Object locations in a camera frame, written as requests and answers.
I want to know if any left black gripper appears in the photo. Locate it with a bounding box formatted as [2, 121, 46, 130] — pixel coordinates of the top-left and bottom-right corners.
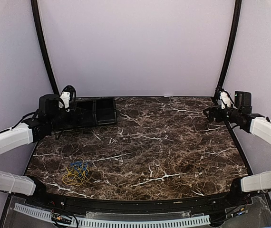
[48, 106, 86, 131]

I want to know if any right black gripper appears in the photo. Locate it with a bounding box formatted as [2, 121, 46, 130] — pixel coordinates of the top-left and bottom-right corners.
[204, 104, 241, 123]

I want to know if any blue cable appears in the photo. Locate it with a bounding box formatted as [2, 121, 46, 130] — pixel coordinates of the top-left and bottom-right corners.
[70, 160, 88, 174]

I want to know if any yellow cable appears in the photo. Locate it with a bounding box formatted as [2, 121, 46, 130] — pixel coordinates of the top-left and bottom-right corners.
[62, 158, 90, 186]

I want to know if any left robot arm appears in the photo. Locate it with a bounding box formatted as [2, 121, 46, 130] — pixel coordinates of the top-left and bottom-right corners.
[0, 92, 76, 207]

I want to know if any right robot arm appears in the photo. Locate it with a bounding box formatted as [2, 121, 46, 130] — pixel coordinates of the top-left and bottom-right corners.
[203, 90, 271, 206]

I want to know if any black three-compartment tray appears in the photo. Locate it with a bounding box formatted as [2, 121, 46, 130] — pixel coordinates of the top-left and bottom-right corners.
[54, 98, 117, 131]

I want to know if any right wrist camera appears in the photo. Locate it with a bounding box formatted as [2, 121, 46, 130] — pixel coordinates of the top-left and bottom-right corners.
[216, 88, 233, 109]

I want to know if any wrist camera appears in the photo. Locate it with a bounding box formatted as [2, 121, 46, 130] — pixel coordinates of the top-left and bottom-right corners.
[58, 85, 77, 112]
[216, 88, 233, 109]

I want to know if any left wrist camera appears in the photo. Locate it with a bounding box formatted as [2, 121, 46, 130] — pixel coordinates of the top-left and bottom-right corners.
[58, 85, 77, 112]

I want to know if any black front rail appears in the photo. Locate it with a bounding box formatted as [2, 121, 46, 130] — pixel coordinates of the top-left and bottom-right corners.
[23, 192, 251, 214]

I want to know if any white slotted cable duct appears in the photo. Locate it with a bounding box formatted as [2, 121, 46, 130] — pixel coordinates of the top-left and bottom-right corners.
[13, 203, 210, 228]

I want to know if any right black frame post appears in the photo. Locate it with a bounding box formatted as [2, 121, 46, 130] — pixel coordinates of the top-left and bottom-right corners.
[214, 0, 242, 98]

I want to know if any black frame post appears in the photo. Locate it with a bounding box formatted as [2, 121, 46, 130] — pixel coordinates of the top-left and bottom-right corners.
[30, 0, 59, 95]
[214, 0, 242, 98]

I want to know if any left black frame post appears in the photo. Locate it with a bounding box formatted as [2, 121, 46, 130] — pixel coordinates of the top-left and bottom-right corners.
[30, 0, 59, 95]

